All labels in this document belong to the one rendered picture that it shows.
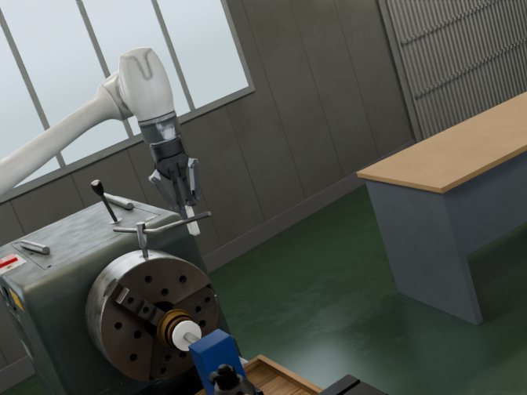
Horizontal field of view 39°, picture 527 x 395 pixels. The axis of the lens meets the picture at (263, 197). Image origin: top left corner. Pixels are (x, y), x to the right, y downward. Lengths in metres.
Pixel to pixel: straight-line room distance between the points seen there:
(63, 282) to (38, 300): 0.08
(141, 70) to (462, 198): 2.08
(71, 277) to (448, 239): 1.95
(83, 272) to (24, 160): 0.41
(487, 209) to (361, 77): 2.64
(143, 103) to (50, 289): 0.56
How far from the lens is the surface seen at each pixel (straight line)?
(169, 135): 1.68
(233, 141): 5.22
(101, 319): 1.82
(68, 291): 1.95
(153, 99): 1.66
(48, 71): 4.66
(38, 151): 1.69
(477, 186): 3.49
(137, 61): 1.66
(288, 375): 1.79
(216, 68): 5.15
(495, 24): 7.09
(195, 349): 1.59
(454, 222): 3.38
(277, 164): 5.43
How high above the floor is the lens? 1.79
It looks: 16 degrees down
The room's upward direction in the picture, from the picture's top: 19 degrees counter-clockwise
